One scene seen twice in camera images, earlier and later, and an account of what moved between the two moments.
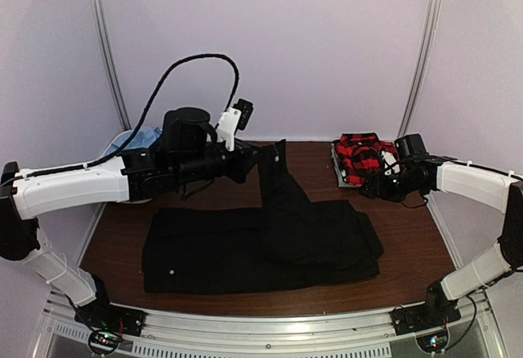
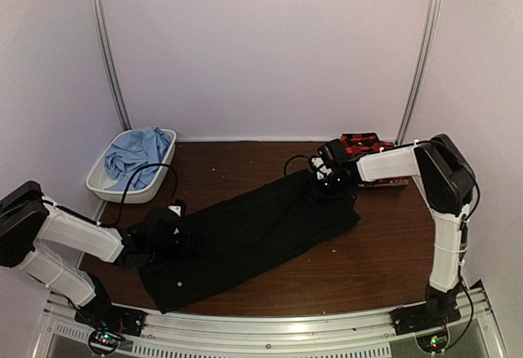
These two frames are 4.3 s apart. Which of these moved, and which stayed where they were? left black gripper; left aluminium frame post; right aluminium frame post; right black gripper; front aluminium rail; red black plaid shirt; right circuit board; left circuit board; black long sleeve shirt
Moved: right black gripper; black long sleeve shirt; left black gripper
Stayed: left circuit board; front aluminium rail; left aluminium frame post; right aluminium frame post; red black plaid shirt; right circuit board
